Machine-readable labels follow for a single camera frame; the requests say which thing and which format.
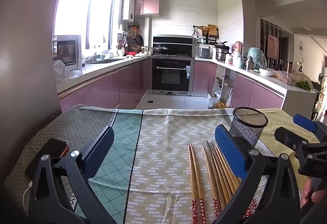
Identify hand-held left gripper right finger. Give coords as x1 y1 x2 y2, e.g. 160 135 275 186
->
214 124 300 224

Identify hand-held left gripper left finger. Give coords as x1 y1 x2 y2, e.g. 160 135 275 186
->
28 126 115 224

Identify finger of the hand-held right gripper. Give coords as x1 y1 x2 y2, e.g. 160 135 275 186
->
274 126 317 167
293 114 327 146

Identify black mesh utensil holder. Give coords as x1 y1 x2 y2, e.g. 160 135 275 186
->
228 107 269 149

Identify row of wooden chopsticks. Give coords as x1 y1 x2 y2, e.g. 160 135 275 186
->
188 140 258 224

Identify person's right hand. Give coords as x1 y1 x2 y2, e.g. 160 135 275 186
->
301 178 327 208

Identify green leafy vegetable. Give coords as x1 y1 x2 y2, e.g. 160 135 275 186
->
296 80 312 92

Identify clear plastic container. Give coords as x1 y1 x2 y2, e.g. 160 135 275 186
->
276 70 298 84

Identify smartphone with brown case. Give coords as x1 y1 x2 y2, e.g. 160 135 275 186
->
24 138 69 184

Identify patchwork patterned tablecloth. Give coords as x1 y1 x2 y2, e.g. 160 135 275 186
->
4 105 322 224

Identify pink base cabinets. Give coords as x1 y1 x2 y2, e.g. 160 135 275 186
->
58 58 149 112
193 60 284 109

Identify white bowl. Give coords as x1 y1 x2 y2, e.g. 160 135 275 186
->
259 68 276 77

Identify green appliance under plastic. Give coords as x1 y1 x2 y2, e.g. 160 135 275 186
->
246 47 267 69

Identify clear plastic bag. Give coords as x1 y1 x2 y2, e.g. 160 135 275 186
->
52 60 82 81

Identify built-in black oven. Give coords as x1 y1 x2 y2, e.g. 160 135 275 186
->
149 58 195 97

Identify wooden slat partition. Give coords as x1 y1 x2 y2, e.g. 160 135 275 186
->
261 19 281 66

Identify pink kettle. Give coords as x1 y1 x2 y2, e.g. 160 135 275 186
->
234 41 244 58

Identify stainless steamer pot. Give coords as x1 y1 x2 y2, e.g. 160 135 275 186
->
215 45 229 62

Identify white microwave oven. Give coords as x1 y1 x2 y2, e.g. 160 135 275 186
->
52 35 83 71

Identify silver rice cooker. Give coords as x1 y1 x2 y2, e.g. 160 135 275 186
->
197 47 213 59

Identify black wok with lid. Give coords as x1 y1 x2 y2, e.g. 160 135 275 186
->
152 45 169 55

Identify black range hood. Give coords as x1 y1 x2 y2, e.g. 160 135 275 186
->
153 35 194 56

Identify grey refrigerator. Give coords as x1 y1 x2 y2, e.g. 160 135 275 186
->
0 0 74 181

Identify white water heater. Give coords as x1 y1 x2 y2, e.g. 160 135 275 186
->
122 0 135 23

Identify kitchen window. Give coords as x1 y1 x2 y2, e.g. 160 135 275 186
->
54 0 120 48

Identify framed wall picture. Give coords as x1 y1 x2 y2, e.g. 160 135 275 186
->
267 34 279 60

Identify white charging cable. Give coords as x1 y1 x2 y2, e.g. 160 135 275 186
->
22 181 34 217

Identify black wall rack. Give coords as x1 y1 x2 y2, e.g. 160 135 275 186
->
193 24 219 44

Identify pink wall cabinet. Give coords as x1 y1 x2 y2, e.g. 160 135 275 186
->
131 0 160 16

